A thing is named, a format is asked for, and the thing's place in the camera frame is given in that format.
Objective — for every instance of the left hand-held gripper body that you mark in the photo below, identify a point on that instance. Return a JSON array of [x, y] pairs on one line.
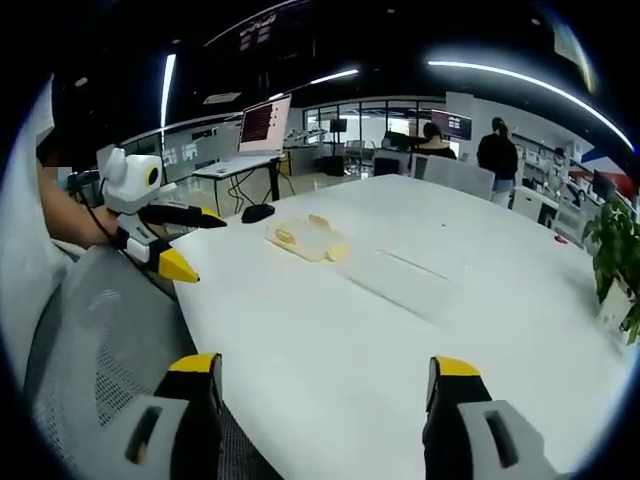
[[127, 185]]

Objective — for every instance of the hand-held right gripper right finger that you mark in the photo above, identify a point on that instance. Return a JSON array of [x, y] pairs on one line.
[[450, 400]]

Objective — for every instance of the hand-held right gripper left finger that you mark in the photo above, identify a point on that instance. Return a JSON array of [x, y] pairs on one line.
[[192, 400]]

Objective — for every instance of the white side desk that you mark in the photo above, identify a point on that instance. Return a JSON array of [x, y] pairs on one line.
[[235, 167]]

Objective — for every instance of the black computer mouse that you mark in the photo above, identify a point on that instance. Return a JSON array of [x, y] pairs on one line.
[[257, 212]]

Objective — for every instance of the grey mesh chair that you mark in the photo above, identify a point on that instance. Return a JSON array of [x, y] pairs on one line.
[[100, 325]]

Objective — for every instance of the short ceiling light strip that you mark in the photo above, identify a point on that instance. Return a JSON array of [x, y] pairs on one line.
[[169, 90], [334, 76]]

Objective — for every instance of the person's white shirt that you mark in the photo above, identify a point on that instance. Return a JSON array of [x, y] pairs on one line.
[[25, 210]]

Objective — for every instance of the open white laptop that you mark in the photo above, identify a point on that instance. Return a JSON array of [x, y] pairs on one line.
[[262, 125]]

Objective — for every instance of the small monitor on stand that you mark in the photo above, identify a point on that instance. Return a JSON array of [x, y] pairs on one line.
[[337, 126]]

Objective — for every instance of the small red object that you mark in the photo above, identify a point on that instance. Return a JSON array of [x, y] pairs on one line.
[[559, 239]]

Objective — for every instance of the white cabinet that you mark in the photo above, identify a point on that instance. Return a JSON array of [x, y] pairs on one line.
[[532, 202]]

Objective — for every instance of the green potted plant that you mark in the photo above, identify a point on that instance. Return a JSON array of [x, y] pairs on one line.
[[617, 250]]

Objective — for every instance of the white office chair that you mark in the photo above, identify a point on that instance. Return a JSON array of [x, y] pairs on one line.
[[450, 172]]

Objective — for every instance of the black desk monitor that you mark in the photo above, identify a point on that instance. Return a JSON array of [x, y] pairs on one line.
[[604, 185]]

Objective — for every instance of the long ceiling light strip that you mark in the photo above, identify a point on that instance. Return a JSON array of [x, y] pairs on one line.
[[525, 82]]

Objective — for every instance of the dark wall monitor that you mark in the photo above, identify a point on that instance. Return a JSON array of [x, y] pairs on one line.
[[452, 125]]

